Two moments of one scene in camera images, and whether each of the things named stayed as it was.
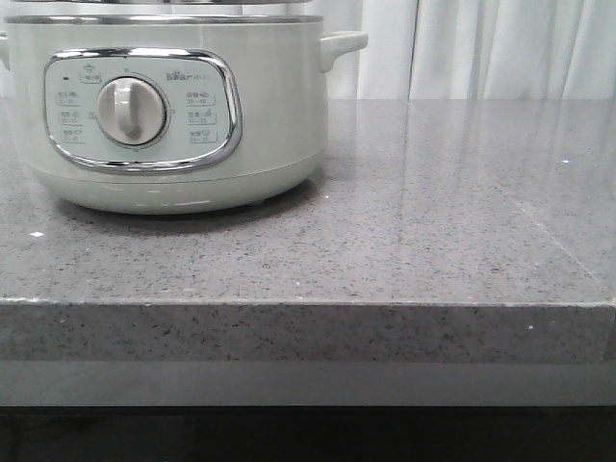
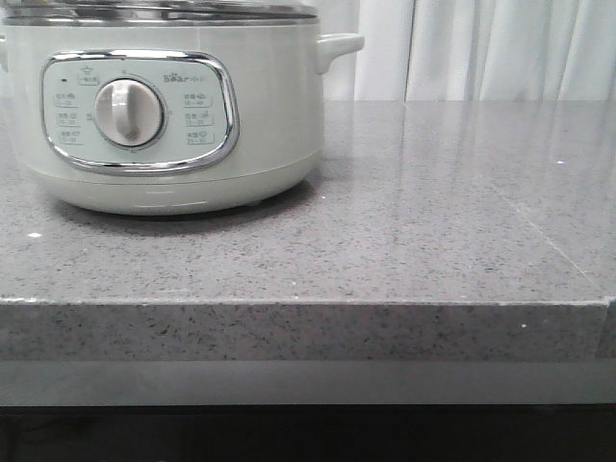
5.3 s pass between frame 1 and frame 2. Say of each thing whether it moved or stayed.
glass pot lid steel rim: moved
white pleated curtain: stayed
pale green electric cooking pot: stayed
